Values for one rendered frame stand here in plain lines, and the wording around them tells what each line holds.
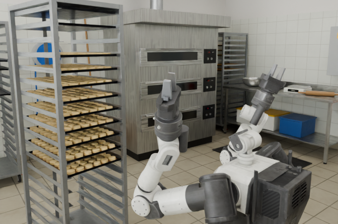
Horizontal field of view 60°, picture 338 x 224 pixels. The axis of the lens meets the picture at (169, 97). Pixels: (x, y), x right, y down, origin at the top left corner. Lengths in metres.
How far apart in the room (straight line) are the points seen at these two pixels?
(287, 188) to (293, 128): 3.77
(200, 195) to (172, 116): 0.29
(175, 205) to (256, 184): 0.28
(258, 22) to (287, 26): 0.59
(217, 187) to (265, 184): 0.17
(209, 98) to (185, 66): 0.73
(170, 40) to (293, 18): 2.28
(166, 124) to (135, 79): 2.96
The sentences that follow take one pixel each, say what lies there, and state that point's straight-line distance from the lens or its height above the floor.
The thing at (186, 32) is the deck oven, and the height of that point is 1.76.
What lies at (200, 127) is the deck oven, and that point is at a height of 0.32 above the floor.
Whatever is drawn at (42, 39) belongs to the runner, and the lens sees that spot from 1.94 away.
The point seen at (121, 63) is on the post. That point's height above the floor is 1.44.
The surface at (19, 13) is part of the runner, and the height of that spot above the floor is 1.77.
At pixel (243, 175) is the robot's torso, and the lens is 1.08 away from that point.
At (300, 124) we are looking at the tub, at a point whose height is 0.44.
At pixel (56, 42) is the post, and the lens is 1.74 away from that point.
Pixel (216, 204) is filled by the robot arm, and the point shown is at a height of 1.06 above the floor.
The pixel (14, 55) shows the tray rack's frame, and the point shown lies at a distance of 2.31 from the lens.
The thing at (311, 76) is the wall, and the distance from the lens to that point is 5.28.
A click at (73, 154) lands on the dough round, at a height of 0.87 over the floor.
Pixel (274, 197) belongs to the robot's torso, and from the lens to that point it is 1.06.
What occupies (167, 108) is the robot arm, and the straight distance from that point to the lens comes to 0.84.
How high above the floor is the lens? 1.54
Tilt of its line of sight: 9 degrees down
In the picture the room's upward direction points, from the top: straight up
